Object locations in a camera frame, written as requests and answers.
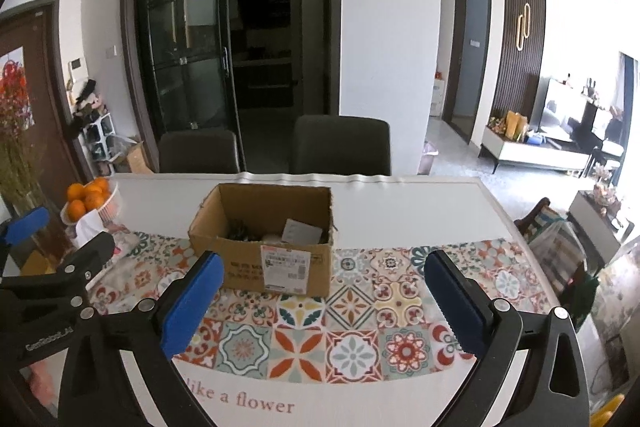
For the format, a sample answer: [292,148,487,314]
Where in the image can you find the yellow bags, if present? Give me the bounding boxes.
[505,111,530,140]

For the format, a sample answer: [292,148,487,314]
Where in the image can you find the black framed glass door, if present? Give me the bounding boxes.
[120,0,246,172]

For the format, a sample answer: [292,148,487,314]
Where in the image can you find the white shoe rack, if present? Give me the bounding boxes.
[80,113,118,175]

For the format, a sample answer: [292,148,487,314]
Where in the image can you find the white paper wrapper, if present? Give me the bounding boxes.
[75,211,108,253]

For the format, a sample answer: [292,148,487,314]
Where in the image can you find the small brown carton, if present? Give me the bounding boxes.
[125,141,156,175]

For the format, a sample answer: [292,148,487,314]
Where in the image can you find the dark clothing pile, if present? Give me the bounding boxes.
[70,79,108,128]

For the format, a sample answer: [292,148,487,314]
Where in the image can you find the cardboard box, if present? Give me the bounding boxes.
[187,183,335,298]

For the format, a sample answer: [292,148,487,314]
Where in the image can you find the white tile-patterned tablecloth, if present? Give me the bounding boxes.
[107,172,593,427]

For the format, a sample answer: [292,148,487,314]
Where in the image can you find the person's left forearm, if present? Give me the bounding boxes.
[27,364,58,408]

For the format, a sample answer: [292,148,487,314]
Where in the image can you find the wooden chair with striped cloth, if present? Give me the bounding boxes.
[515,197,601,323]

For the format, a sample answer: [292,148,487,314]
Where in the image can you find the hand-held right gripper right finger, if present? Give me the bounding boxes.
[424,249,593,427]

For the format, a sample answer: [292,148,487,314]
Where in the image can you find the grey trash bin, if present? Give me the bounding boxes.
[419,141,440,176]

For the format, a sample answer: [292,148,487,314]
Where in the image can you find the white coffee table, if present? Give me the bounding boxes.
[567,189,636,263]

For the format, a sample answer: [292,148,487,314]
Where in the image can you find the gold wall ornament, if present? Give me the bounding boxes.
[515,2,532,52]

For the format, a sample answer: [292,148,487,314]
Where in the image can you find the white fruit bowl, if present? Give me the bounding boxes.
[60,179,123,225]

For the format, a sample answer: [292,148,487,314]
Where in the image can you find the white charger adapter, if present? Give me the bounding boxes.
[281,218,323,245]

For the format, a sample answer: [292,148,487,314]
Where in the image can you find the clear plastic bag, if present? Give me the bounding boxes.
[107,134,141,158]

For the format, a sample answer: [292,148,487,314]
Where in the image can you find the dark dining chair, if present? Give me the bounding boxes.
[158,130,241,174]
[290,115,392,176]

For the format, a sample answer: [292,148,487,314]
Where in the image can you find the glass vase with dried flowers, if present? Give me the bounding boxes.
[0,97,66,258]

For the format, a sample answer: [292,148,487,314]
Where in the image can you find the dark slatted wall panel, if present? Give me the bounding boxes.
[487,0,547,128]

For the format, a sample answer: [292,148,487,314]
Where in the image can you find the flat screen television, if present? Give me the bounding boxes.
[537,77,626,152]

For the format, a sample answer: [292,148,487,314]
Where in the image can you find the dark interior door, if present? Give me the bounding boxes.
[446,0,493,145]

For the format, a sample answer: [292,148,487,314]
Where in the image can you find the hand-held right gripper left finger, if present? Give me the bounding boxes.
[57,251,226,427]

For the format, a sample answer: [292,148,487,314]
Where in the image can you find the yellow box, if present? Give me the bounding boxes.
[22,252,58,276]

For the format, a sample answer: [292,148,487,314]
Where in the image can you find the white tv cabinet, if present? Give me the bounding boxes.
[477,124,591,178]

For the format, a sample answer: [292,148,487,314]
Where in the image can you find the red wall poster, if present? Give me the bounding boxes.
[0,47,33,132]

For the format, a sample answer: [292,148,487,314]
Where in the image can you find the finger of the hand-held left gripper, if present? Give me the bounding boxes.
[0,231,117,320]
[0,207,51,278]

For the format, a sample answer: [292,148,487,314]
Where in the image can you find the yellow plastic object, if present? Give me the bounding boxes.
[590,394,626,427]

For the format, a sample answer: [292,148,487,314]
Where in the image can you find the brown entrance door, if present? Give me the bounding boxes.
[0,0,86,208]

